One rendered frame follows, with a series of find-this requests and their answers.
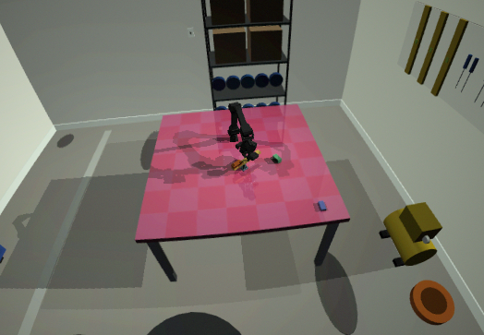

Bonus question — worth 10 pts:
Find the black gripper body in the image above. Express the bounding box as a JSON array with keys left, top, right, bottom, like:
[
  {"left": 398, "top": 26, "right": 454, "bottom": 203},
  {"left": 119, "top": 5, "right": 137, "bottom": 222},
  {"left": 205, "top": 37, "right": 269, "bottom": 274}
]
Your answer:
[{"left": 236, "top": 141, "right": 259, "bottom": 161}]

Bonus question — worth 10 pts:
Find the blue rectangular block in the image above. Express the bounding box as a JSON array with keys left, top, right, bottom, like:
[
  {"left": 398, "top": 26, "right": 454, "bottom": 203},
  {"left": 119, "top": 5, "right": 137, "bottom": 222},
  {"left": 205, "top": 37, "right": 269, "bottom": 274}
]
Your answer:
[{"left": 318, "top": 200, "right": 326, "bottom": 211}]

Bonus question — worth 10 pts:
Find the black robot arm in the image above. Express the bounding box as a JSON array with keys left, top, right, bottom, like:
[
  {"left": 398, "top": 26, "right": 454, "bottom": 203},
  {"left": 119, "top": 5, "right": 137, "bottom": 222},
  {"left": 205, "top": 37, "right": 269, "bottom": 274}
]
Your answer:
[{"left": 227, "top": 102, "right": 257, "bottom": 152}]

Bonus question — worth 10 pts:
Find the small green block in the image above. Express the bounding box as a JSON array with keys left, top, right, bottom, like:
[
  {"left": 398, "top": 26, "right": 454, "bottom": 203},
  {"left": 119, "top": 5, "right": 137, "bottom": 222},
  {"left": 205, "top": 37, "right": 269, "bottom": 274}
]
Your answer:
[{"left": 272, "top": 154, "right": 282, "bottom": 163}]

